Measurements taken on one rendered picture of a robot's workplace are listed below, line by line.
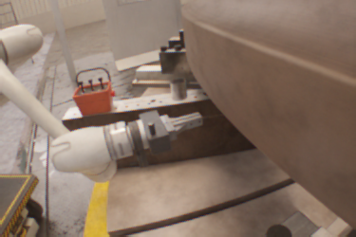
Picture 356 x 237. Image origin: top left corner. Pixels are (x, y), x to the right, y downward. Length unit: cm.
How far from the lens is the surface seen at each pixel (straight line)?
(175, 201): 123
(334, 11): 54
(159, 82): 238
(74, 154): 59
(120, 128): 59
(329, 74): 41
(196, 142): 137
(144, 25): 429
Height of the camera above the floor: 125
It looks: 27 degrees down
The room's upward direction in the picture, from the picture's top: 8 degrees counter-clockwise
